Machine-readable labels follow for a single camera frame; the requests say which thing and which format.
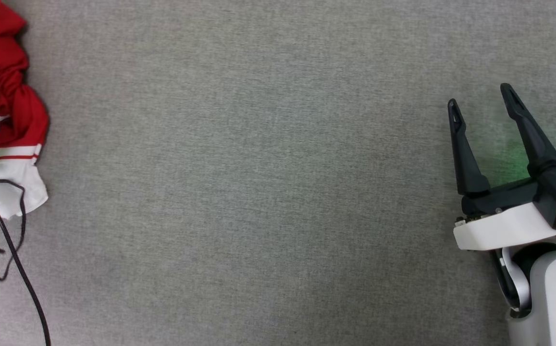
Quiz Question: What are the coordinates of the red and white garment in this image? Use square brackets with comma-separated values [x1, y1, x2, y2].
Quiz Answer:
[0, 0, 50, 220]

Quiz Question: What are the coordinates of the thick black cable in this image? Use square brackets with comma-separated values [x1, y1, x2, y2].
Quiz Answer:
[0, 171, 51, 346]

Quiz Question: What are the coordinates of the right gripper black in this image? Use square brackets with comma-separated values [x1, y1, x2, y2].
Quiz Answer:
[448, 83, 556, 219]

